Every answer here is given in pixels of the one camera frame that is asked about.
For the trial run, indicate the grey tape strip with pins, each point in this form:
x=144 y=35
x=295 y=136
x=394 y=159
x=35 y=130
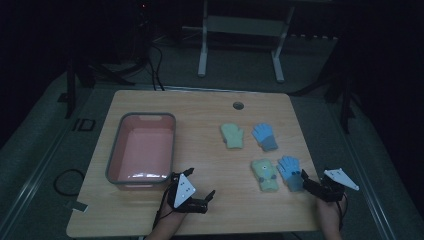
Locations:
x=77 y=206

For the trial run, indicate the silver floor rail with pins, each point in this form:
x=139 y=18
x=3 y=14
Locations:
x=376 y=216
x=33 y=182

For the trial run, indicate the blue knit glove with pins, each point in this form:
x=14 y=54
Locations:
x=265 y=136
x=290 y=171

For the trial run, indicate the grey power strip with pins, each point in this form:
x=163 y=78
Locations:
x=313 y=36

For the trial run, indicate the plain green mitten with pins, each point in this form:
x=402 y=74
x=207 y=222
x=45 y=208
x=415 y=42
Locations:
x=232 y=136

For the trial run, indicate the black tripod stand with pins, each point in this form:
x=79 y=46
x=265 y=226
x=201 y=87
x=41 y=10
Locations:
x=70 y=90

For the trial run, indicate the black metal stand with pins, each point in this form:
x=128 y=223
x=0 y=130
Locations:
x=346 y=106

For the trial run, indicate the person's right hand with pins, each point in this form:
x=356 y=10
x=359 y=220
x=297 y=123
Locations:
x=330 y=213

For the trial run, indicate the green mitten with face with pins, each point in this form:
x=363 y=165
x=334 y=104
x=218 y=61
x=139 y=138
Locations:
x=265 y=175

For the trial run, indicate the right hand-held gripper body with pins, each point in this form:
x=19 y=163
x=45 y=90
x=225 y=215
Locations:
x=331 y=190

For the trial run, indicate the white metal table frame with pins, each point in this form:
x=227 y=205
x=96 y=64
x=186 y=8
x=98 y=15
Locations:
x=243 y=26

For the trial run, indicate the pink basin with grey rim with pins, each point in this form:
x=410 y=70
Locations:
x=143 y=150

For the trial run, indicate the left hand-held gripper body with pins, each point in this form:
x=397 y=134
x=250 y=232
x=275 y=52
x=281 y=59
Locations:
x=183 y=191

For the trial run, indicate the person's left hand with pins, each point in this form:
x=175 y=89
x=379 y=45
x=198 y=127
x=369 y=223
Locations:
x=173 y=218

